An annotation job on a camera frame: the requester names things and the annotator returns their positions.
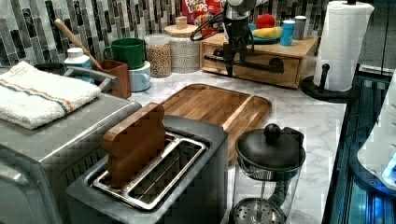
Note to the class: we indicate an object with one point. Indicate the light blue white mug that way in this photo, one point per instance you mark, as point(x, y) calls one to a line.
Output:
point(140, 78)

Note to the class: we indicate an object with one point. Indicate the froot loops cereal box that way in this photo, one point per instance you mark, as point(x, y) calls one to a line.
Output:
point(205, 15)

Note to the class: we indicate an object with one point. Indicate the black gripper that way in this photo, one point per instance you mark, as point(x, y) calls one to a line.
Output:
point(238, 34)

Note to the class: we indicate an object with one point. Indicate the canister with wooden lid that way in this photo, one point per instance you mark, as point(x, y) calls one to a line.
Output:
point(185, 54)

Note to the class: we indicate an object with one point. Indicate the wooden cutting board tray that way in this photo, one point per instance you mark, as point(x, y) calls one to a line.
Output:
point(236, 112)

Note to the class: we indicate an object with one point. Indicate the black paper towel holder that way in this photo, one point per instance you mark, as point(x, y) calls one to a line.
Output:
point(318, 92)

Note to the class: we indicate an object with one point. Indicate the white striped folded towel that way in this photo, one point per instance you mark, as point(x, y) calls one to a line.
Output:
point(31, 98)

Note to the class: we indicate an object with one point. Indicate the clear jar of grains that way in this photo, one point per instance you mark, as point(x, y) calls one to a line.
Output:
point(159, 54)

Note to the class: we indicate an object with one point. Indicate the blue plate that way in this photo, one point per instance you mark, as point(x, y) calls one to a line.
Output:
point(261, 41)

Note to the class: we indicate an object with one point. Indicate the black french press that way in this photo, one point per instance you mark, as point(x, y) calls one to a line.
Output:
point(269, 162)

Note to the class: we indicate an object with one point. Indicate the blue salt shaker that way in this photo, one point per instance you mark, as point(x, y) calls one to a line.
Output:
point(287, 32)

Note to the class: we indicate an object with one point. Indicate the stainless toaster oven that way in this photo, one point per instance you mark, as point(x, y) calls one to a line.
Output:
point(38, 165)

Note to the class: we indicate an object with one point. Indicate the wooden drawer box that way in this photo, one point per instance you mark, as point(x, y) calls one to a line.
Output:
point(298, 60)

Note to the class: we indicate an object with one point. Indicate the white blue bottle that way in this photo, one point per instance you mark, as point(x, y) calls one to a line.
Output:
point(76, 57)

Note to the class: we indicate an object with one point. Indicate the yellow banana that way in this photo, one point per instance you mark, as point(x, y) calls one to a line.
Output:
point(273, 32)

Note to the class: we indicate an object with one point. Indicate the green mug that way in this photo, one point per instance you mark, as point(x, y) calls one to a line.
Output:
point(127, 50)

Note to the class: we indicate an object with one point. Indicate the red apple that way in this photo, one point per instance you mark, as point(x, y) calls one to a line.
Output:
point(265, 21)

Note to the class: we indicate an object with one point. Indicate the wooden toast slice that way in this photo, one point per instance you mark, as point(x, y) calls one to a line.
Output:
point(133, 143)

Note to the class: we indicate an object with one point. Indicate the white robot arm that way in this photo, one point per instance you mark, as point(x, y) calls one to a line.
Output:
point(241, 7)

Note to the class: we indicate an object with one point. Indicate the white paper towel roll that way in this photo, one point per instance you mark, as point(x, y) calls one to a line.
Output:
point(343, 31)

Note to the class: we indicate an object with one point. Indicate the black drawer handle bar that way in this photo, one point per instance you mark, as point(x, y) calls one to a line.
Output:
point(274, 66)

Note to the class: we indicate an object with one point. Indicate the wooden utensil holder box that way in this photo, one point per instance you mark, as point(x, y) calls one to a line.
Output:
point(121, 72)

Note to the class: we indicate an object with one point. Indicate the black two-slot toaster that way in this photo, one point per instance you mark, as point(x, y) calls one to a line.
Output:
point(185, 184)

